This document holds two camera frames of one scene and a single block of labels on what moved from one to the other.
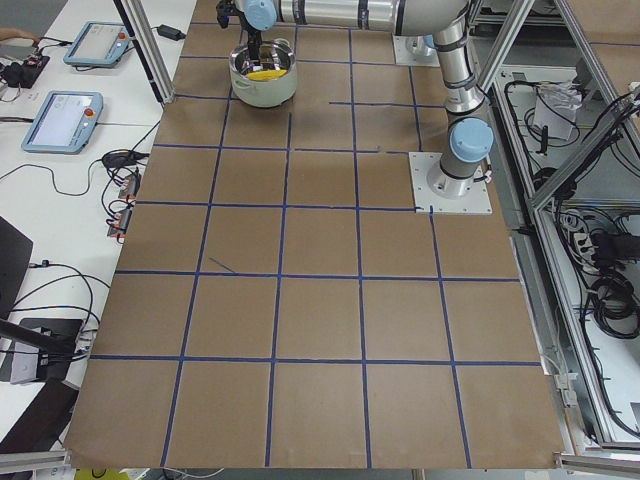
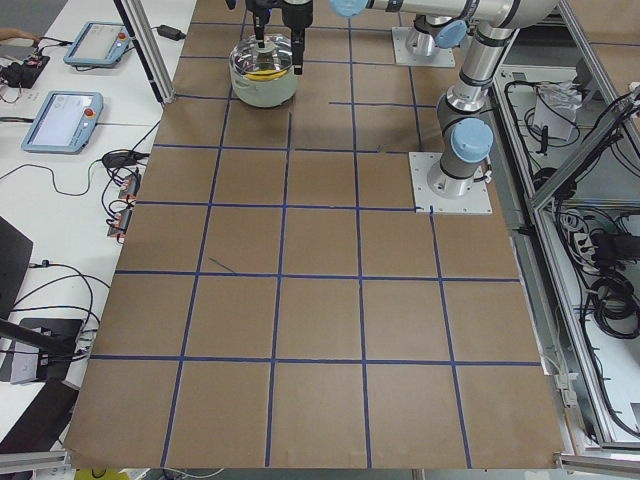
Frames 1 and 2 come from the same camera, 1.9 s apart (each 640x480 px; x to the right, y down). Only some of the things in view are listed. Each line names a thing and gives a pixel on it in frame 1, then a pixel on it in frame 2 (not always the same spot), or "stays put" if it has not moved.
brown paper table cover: [280, 303] stays put
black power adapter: [169, 32] stays put
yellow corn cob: [266, 75] stays put
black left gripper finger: [254, 41] → [298, 17]
